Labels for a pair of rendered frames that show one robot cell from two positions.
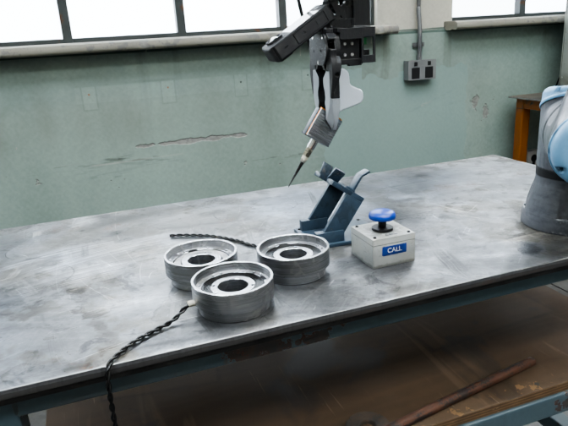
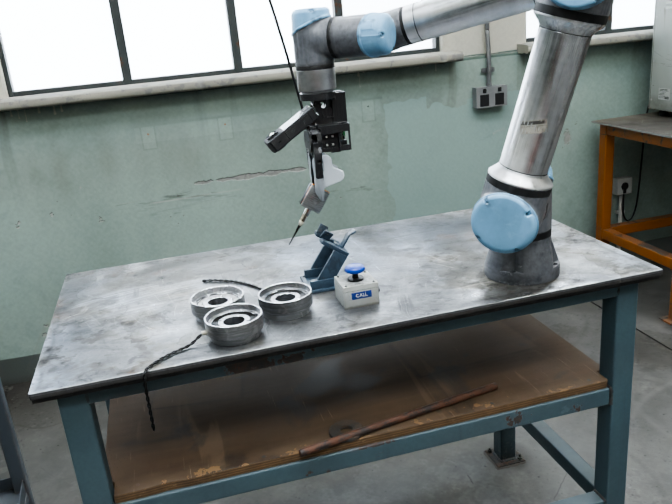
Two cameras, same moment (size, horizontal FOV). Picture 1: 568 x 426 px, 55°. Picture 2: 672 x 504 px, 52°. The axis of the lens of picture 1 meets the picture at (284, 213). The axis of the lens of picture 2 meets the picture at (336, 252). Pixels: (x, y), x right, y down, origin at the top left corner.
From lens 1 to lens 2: 0.56 m
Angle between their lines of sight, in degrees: 5
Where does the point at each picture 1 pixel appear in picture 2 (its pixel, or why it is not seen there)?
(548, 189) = not seen: hidden behind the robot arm
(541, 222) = (492, 273)
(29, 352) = (95, 363)
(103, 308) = (145, 335)
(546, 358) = (510, 384)
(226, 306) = (225, 334)
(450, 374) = (426, 394)
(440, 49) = (513, 73)
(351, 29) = (329, 126)
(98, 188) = (158, 224)
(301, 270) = (286, 310)
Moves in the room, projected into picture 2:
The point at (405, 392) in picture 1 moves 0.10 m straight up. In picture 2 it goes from (384, 407) to (381, 365)
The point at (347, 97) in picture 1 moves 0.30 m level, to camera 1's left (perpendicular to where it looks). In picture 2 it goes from (331, 176) to (183, 187)
